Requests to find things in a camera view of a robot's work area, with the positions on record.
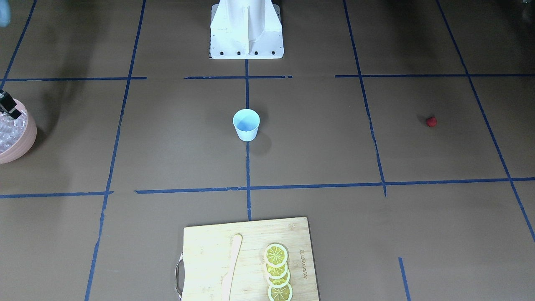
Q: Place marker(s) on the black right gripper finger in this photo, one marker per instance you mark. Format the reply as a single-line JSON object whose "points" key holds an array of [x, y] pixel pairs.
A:
{"points": [[8, 105]]}

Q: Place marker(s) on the clear ice cubes pile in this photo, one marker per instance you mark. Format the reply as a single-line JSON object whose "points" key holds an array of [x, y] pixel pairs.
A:
{"points": [[11, 129]]}

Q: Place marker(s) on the light blue paper cup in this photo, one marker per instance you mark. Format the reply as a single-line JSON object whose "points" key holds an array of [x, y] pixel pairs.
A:
{"points": [[246, 123]]}

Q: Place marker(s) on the pink bowl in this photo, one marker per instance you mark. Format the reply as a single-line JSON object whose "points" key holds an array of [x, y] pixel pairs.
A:
{"points": [[26, 139]]}

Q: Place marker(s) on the bamboo cutting board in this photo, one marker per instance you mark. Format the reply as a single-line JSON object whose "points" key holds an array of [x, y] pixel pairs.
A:
{"points": [[206, 253]]}

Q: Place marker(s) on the yellow plastic knife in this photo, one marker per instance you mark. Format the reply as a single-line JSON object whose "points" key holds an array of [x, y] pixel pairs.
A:
{"points": [[228, 277]]}

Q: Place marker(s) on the lemon slice farthest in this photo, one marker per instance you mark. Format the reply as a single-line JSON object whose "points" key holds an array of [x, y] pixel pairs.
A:
{"points": [[276, 255]]}

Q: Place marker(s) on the lemon slice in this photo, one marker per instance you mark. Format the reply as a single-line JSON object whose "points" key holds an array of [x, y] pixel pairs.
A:
{"points": [[280, 293], [279, 282], [276, 255], [276, 272]]}

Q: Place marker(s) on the lemon slice nearest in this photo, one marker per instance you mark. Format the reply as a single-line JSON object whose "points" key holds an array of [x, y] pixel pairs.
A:
{"points": [[280, 293]]}

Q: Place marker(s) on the red strawberry on table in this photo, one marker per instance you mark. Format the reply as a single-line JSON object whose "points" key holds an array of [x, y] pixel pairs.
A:
{"points": [[432, 121]]}

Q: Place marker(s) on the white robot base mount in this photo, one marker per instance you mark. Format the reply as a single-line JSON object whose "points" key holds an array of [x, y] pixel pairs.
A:
{"points": [[246, 29]]}

